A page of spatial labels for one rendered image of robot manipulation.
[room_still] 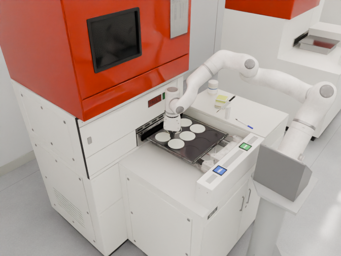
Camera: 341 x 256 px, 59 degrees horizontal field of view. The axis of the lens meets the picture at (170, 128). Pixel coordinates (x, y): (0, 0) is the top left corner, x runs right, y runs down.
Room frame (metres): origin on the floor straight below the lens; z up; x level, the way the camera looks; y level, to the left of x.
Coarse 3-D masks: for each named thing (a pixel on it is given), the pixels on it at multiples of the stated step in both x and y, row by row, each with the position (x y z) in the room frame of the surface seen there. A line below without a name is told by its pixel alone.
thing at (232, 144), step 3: (231, 141) 1.50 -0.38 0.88; (234, 141) 1.50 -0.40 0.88; (228, 144) 1.47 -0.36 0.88; (231, 144) 1.47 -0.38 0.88; (234, 144) 1.47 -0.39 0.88; (225, 147) 1.44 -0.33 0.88; (228, 147) 1.44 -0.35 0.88; (231, 147) 1.44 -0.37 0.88; (222, 150) 1.41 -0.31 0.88; (225, 150) 1.41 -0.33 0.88; (228, 150) 1.41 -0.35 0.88; (219, 153) 1.38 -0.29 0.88; (222, 153) 1.38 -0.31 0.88; (225, 153) 1.38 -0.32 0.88; (222, 156) 1.35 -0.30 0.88; (210, 159) 1.33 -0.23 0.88; (213, 162) 1.31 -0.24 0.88; (201, 168) 1.26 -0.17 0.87; (204, 168) 1.25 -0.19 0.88; (201, 171) 1.26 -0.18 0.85; (204, 171) 1.25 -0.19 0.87
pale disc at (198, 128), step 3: (192, 126) 1.64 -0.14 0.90; (195, 126) 1.64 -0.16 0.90; (198, 126) 1.64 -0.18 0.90; (201, 126) 1.64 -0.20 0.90; (192, 129) 1.61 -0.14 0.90; (195, 129) 1.61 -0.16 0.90; (198, 129) 1.61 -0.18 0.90; (201, 129) 1.61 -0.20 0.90; (204, 129) 1.61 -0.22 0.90; (195, 132) 1.57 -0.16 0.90; (198, 132) 1.57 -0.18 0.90; (201, 132) 1.57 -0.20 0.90
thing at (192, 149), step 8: (192, 120) 1.71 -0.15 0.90; (184, 128) 1.62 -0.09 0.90; (208, 128) 1.62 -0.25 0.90; (152, 136) 1.53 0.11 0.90; (176, 136) 1.53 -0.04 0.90; (200, 136) 1.53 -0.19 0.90; (208, 136) 1.53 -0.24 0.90; (216, 136) 1.53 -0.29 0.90; (184, 144) 1.45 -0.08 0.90; (192, 144) 1.44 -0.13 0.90; (200, 144) 1.45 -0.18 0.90; (208, 144) 1.45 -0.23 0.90; (176, 152) 1.37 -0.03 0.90; (184, 152) 1.37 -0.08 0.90; (192, 152) 1.37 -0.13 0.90; (200, 152) 1.37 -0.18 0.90; (192, 160) 1.30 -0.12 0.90
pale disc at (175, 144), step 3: (171, 141) 1.48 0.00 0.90; (174, 141) 1.48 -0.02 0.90; (177, 141) 1.48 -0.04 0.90; (180, 141) 1.48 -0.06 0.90; (168, 144) 1.45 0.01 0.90; (171, 144) 1.45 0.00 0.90; (174, 144) 1.45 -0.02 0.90; (177, 144) 1.45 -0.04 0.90; (180, 144) 1.45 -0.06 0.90; (183, 144) 1.45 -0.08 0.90; (171, 147) 1.42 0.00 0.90; (174, 147) 1.42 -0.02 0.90; (177, 147) 1.42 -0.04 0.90; (180, 147) 1.42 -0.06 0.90
